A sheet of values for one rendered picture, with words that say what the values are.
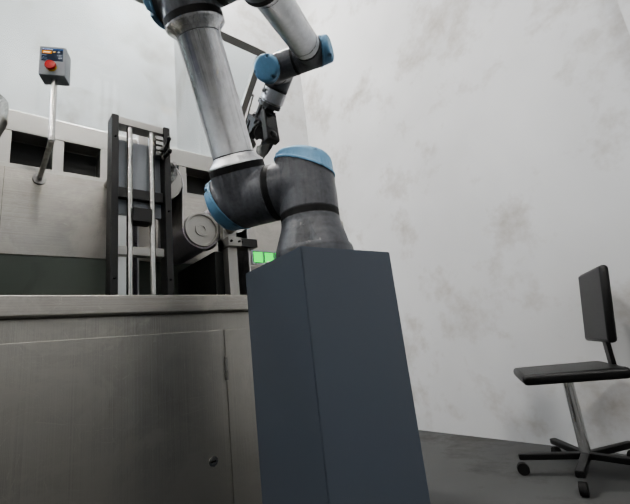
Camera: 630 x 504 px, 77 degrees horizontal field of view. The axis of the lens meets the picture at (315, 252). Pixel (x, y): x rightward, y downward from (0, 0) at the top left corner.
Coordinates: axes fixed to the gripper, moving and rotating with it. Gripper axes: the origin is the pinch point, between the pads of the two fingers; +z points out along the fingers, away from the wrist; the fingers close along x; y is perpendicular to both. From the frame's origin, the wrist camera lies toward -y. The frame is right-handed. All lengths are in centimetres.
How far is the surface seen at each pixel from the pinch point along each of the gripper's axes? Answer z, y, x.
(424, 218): 36, 72, -214
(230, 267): 30.8, -18.1, 4.0
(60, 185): 36, 34, 48
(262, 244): 46, 22, -34
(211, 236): 26.9, -6.0, 7.8
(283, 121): 41, 295, -192
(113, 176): 10.3, -7.4, 41.8
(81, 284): 59, 7, 41
